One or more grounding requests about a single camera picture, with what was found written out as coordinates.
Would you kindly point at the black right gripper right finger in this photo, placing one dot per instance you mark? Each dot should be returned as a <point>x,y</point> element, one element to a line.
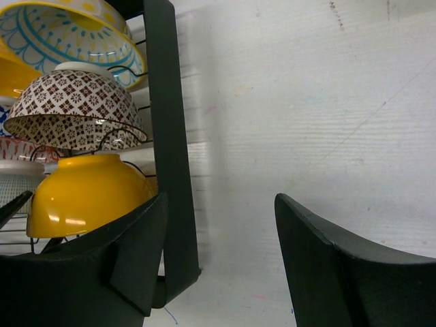
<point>338,278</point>

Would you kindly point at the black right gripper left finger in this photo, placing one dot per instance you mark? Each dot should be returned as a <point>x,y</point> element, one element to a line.
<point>104,278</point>

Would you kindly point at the smooth yellow bowl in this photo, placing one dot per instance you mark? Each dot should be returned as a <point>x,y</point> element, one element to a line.
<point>85,193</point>

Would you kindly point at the pale teal textured bowl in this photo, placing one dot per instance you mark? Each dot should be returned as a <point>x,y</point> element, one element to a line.
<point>19,176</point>

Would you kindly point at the blue zigzag patterned bowl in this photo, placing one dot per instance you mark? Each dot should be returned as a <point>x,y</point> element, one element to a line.
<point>13,148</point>

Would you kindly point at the brown diamond patterned bowl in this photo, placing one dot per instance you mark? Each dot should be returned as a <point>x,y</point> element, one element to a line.
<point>77,106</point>

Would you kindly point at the yellow ribbed bowl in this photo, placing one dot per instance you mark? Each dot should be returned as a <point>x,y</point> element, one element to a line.
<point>16,76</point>

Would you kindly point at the yellow teal patterned bowl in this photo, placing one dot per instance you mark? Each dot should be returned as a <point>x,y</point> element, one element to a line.
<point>43,34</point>

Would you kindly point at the black wire dish rack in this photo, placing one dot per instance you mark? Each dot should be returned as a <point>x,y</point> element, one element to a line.
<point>179,265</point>

